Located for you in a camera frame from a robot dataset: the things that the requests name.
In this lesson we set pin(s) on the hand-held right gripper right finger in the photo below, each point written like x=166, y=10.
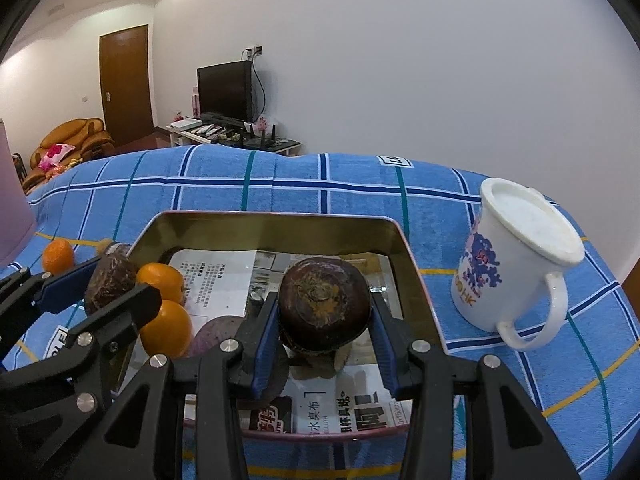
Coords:
x=385, y=350

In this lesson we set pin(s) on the large dark brown water chestnut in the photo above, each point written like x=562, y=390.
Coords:
x=325, y=305

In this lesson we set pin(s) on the purple thermos bottle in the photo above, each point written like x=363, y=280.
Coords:
x=10, y=200

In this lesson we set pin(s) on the small orange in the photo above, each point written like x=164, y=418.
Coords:
x=165, y=327
x=57, y=255
x=160, y=282

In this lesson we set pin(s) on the white wall socket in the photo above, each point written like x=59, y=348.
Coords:
x=254, y=51

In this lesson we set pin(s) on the pink carton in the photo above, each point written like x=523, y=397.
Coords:
x=195, y=102

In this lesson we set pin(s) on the blue plaid cloth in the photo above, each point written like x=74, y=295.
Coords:
x=350, y=190

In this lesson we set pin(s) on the pink floral cushion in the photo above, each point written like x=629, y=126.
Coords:
x=52, y=154

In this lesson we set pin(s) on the small dark brown water chestnut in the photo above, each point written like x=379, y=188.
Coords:
x=110, y=280

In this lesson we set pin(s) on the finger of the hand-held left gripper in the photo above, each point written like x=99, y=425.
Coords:
x=125, y=315
x=65, y=285

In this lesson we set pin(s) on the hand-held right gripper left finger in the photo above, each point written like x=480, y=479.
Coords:
x=260, y=350

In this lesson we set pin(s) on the black television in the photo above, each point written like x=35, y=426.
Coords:
x=225, y=90

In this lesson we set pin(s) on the pink tin box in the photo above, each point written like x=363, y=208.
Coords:
x=280, y=230

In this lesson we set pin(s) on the white mug lid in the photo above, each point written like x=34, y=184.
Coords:
x=535, y=220

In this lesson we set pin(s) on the white television stand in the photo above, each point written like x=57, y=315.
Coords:
x=180, y=133

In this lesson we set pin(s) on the white flat box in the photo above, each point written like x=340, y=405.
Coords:
x=184, y=123

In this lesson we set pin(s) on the purple cut taro piece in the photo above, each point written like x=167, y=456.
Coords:
x=220, y=335

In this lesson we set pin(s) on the white floral mug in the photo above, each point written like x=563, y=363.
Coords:
x=480, y=280

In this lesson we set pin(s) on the black router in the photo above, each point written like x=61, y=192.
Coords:
x=262, y=140

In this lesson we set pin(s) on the brown wooden door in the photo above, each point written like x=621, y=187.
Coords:
x=125, y=85

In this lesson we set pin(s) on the brown leather sofa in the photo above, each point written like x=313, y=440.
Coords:
x=35, y=172

